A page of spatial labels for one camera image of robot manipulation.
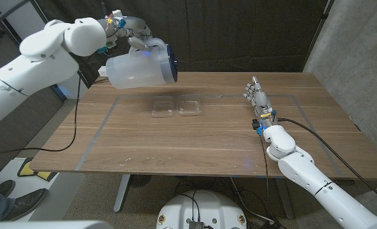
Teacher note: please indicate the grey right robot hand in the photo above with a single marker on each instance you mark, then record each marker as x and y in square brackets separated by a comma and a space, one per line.
[260, 100]

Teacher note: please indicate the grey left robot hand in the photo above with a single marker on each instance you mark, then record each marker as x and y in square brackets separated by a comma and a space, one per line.
[134, 23]

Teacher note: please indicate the translucent pitcher with blue lid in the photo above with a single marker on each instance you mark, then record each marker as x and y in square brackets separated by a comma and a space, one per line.
[137, 70]

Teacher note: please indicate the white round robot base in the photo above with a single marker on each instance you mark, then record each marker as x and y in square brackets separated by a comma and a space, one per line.
[207, 206]

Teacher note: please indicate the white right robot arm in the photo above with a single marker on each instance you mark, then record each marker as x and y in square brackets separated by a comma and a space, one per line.
[318, 187]

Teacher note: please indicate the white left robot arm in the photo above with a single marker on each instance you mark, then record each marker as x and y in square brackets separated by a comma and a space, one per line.
[32, 70]

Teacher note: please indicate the clear plastic tray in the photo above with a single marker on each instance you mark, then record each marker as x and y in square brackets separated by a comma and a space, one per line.
[188, 106]

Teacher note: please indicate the white power strip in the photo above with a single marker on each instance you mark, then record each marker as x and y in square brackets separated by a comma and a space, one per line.
[101, 71]

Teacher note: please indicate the black fabric backdrop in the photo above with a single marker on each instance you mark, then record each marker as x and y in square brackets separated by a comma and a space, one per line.
[239, 35]

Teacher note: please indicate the grey table leg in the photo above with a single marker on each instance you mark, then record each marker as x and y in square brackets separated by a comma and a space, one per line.
[285, 200]

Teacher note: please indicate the black power plug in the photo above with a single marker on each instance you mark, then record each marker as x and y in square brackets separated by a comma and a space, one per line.
[271, 223]

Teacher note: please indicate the small grey electronics box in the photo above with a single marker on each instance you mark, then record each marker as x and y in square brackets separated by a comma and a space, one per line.
[196, 225]

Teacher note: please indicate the black round ribbed disc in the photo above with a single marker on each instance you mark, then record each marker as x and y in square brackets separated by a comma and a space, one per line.
[140, 180]

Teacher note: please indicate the white table leg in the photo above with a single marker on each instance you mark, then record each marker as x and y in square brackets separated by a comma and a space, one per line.
[121, 194]

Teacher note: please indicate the dark leather shoe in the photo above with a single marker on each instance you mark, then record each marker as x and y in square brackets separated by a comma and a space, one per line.
[26, 203]
[5, 187]

